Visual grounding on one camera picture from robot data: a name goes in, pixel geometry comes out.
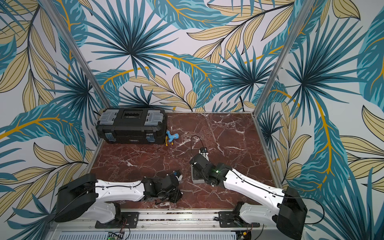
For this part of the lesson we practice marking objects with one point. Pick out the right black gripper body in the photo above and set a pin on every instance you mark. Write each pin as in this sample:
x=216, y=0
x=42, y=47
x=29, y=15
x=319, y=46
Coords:
x=197, y=162

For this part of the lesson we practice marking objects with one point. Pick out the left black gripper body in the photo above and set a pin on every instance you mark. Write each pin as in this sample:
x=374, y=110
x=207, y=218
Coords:
x=172, y=196

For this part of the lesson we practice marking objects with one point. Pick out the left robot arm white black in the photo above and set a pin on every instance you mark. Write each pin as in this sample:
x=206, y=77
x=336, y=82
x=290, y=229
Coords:
x=94, y=199

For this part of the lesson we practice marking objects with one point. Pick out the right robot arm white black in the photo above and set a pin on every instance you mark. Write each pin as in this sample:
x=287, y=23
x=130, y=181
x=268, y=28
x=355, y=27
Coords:
x=284, y=208

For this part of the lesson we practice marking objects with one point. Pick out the translucent plastic storage box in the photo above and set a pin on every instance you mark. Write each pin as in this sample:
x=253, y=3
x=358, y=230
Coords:
x=198, y=165

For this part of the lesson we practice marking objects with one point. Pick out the blue yellow clamp tool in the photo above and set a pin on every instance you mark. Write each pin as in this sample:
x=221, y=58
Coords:
x=170, y=138

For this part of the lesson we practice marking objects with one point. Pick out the black plastic toolbox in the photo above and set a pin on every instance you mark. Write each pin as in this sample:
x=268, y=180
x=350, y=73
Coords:
x=133, y=126

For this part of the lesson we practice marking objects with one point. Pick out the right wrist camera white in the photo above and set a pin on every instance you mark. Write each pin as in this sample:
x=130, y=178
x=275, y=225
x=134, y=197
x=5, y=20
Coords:
x=204, y=152

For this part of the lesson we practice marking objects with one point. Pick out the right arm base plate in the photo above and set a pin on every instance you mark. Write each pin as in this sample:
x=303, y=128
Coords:
x=231, y=220

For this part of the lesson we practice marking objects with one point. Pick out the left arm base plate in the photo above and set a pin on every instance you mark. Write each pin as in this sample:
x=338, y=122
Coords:
x=127, y=220

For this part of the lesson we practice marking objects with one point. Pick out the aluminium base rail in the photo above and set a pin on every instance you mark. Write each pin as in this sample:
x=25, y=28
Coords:
x=165, y=224

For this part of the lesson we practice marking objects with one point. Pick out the right metal frame post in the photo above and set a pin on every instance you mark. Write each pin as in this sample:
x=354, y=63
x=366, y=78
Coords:
x=291, y=37

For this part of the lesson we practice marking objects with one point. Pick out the metal frame post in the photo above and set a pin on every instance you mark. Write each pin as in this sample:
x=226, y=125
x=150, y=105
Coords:
x=291, y=37
x=59, y=22

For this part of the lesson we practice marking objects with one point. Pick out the left metal frame post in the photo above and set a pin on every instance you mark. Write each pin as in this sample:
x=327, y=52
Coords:
x=59, y=22

